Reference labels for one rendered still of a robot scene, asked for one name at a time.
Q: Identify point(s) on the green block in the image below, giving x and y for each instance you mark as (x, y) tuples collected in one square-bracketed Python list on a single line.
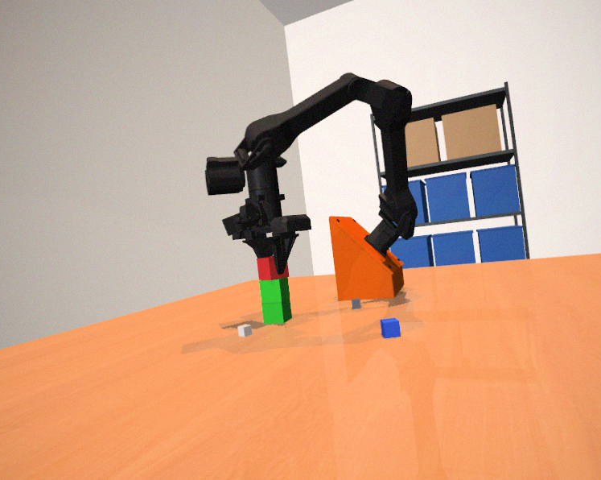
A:
[(276, 312), (274, 290)]

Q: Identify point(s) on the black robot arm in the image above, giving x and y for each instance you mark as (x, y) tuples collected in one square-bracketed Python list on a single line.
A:
[(267, 138)]

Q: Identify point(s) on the blue block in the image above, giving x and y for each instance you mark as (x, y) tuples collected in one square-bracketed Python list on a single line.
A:
[(390, 327)]

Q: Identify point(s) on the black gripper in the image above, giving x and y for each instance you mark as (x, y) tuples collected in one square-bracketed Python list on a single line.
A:
[(283, 228)]

